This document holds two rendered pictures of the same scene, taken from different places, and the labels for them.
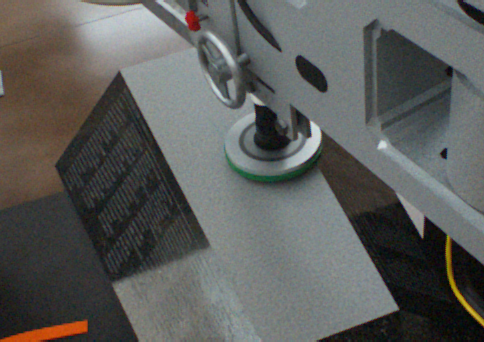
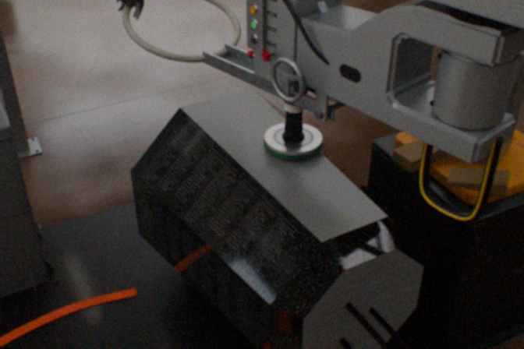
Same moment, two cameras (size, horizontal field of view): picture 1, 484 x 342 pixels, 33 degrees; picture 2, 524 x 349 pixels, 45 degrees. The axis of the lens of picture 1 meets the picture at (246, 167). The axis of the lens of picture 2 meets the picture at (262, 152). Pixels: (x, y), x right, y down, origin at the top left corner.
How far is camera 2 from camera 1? 78 cm
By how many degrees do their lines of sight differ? 15
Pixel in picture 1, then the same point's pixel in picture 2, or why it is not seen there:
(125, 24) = (125, 109)
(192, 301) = (259, 225)
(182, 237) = (246, 192)
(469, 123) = (453, 76)
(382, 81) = (397, 69)
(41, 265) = (94, 256)
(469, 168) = (451, 102)
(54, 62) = (76, 132)
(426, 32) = (433, 33)
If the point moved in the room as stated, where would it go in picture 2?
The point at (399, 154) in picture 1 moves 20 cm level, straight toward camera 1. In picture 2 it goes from (405, 108) to (421, 146)
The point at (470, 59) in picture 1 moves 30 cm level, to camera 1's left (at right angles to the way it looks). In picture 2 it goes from (458, 41) to (342, 55)
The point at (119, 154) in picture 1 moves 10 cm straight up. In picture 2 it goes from (187, 155) to (185, 133)
